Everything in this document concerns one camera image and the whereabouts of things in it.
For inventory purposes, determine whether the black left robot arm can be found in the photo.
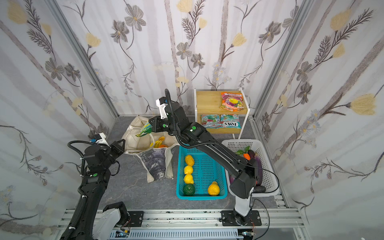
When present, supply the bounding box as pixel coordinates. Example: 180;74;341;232
60;139;127;240

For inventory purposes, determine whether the red green candy bag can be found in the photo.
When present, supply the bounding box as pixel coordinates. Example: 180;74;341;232
201;115;222;129

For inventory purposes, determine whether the dark cucumber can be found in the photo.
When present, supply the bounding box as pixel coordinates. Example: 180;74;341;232
253;186;267;194

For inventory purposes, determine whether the yellow lemon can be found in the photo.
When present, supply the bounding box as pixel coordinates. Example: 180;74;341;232
184;165;194;175
184;174;194;185
185;155;195;167

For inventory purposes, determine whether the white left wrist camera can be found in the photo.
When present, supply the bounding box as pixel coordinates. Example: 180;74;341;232
91;133;109;146

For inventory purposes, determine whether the yellow lemon top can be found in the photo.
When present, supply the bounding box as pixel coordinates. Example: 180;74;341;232
185;155;195;167

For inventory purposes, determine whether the cream canvas tote bag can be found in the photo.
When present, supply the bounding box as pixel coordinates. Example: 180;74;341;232
123;116;178;183

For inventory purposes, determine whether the green snack bag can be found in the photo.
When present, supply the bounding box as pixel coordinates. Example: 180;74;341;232
136;121;152;138

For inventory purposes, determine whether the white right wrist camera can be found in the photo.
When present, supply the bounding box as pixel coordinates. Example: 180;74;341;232
156;99;168;120

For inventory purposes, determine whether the orange snack bag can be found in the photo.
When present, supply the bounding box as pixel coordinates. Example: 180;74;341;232
220;92;244;112

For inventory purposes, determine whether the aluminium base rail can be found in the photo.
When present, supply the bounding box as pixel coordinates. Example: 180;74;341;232
104;208;310;240

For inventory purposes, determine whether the white wooden shelf rack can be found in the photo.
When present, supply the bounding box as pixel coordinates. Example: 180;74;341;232
194;89;250;139

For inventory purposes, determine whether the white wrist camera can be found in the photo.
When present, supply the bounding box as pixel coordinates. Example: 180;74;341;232
156;99;168;120
91;133;109;146

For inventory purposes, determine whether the orange carrot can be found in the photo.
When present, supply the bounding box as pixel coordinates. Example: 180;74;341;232
243;153;251;161

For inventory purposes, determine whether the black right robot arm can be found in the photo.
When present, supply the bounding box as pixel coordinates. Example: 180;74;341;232
149;89;258;226

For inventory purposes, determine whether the teal plastic basket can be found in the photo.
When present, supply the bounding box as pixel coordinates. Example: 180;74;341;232
176;147;228;201

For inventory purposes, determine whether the yellow banana bunch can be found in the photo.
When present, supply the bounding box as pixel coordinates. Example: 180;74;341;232
150;136;165;149

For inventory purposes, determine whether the purple eggplant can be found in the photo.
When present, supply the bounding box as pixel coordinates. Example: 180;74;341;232
248;150;263;186

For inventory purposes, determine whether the white plastic basket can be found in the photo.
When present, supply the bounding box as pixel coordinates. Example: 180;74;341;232
222;139;280;197

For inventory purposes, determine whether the green avocado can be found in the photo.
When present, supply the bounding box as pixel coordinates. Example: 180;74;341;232
183;184;196;197

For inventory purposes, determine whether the Fox's candy bag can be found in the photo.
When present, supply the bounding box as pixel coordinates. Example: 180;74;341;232
221;115;242;129

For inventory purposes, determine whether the large yellow citrus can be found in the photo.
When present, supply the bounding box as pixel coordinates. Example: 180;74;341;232
208;182;221;196

